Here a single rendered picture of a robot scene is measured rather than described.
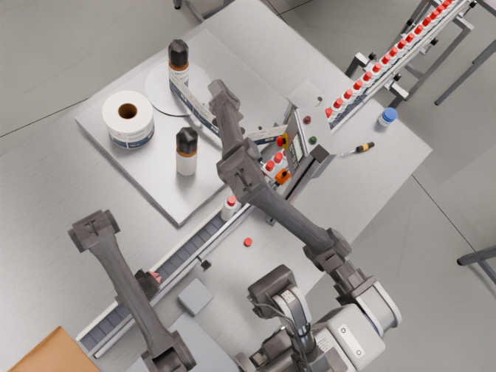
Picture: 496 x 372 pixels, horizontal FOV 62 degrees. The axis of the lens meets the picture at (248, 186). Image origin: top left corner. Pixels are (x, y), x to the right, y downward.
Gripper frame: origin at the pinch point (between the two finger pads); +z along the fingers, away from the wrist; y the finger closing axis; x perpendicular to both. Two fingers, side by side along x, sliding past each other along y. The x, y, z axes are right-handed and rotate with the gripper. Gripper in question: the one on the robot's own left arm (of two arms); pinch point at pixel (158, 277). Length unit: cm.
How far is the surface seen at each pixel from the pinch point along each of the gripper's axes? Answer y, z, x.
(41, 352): 10.6, -20.1, 43.6
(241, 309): -30.9, 20.0, -4.1
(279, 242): -23, 40, -29
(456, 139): -64, 225, -122
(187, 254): 0.0, 15.2, -6.5
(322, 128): -9, -1, -80
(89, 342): 0.7, -14.5, 29.6
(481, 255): -117, 153, -74
